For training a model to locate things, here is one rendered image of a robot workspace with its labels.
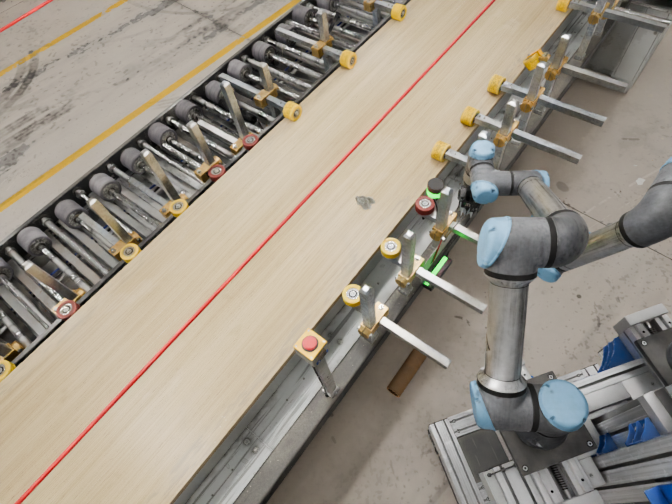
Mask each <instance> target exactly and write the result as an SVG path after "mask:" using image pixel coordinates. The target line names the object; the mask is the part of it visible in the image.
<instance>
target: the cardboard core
mask: <svg viewBox="0 0 672 504"><path fill-rule="evenodd" d="M426 357H427V356H425V355H423V354H422V353H420V352H419V351H417V350H416V349H413V350H412V352H411V353H410V355H409V356H408V358H407V359H406V361H405V362H404V363H403V365H402V366H401V368H400V369H399V371H398V372H397V374H396V375H395V376H394V378H393V379H392V381H391V382H390V384H389V385H388V386H387V390H388V391H389V392H390V393H392V394H393V395H394V396H396V397H398V398H399V397H400V396H401V394H402V393H403V392H404V390H405V389H406V387H407V386H408V384H409V383H410V381H411V380H412V378H413V377H414V375H415V374H416V372H417V371H418V369H419V368H420V366H421V365H422V363H423V362H424V360H425V359H426Z"/></svg>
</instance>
